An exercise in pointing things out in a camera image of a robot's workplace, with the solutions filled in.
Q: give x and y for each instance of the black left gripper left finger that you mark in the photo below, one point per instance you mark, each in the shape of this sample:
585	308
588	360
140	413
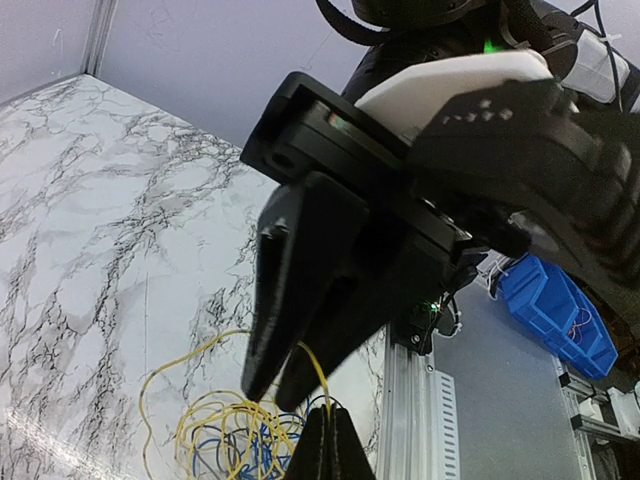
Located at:
310	460

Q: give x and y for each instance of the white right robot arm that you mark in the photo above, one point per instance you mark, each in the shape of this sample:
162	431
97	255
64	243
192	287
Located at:
468	127

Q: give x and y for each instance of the blue plastic bin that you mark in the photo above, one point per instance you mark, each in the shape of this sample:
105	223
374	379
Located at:
546	301

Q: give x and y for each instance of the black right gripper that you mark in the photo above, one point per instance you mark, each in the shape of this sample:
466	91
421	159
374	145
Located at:
342	243

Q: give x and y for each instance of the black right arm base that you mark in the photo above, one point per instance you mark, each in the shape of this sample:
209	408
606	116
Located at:
415	328

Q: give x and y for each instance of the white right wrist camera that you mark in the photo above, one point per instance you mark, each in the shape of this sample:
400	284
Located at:
407	101

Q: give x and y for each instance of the grey corner frame post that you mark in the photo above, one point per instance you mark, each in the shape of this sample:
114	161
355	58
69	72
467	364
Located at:
99	28

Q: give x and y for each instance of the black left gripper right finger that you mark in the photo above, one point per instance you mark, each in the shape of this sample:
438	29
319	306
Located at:
348	460

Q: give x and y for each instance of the aluminium front table rail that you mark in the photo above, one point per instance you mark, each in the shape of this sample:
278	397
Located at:
418	436

